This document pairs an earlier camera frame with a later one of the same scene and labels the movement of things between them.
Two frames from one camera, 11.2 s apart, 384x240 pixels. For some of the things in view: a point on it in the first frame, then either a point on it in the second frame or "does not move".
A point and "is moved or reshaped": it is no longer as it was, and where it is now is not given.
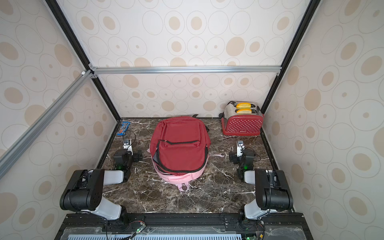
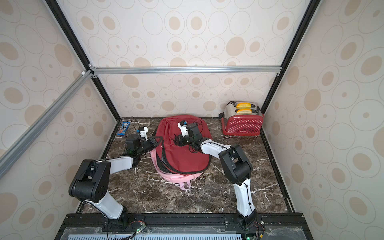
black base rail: (184, 226) does not move
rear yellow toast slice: (243, 105) does not move
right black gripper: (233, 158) → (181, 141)
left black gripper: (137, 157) → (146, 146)
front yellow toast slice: (244, 111) does not move
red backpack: (179, 145) is moved or reshaped
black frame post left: (79, 49) does not move
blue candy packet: (123, 128) does not move
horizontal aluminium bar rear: (186, 69) does not move
